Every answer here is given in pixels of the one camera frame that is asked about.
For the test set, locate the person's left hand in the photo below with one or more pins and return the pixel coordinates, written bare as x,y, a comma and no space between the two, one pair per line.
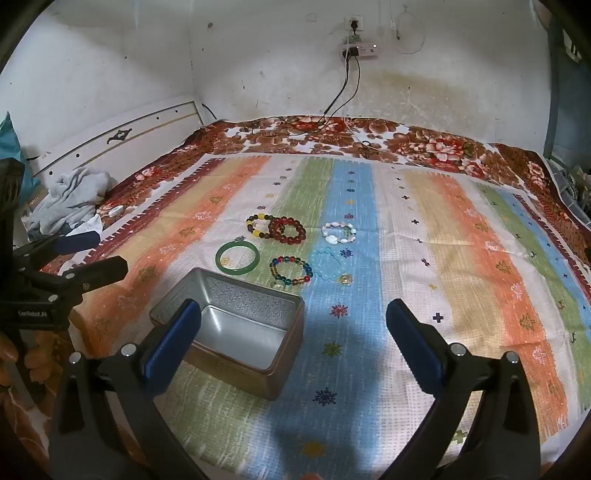
5,357

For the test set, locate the white power strip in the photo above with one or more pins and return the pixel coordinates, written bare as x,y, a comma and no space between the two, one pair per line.
367,50

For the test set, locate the teal bag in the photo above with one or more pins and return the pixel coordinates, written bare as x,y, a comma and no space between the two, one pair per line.
9,143

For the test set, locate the small white round container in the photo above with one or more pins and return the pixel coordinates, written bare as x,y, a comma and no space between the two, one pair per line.
113,212

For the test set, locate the pale clutter bundle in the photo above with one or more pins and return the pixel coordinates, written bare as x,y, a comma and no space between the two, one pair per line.
575,184

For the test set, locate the white wall socket with plug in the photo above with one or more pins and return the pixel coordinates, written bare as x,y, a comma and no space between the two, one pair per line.
354,25

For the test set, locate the white bed headboard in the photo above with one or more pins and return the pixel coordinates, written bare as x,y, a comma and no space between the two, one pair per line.
138,124

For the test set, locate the green jade bangle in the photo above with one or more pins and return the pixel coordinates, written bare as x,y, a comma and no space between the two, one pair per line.
219,257

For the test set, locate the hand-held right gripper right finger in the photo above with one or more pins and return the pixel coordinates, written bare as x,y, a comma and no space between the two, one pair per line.
415,350

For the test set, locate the grey crumpled clothing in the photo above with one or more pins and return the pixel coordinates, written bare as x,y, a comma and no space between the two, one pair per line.
69,194

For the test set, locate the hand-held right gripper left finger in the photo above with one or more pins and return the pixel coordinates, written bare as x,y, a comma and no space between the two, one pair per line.
171,344

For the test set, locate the striped pastel mat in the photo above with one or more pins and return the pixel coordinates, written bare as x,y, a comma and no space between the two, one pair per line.
415,230

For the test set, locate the red floral blanket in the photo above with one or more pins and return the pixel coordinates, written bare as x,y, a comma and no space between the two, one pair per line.
323,134

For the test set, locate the silver metal tin box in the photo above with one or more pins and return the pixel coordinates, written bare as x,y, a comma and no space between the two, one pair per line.
244,332

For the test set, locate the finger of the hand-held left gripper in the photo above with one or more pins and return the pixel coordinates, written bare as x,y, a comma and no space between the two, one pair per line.
78,241
99,271

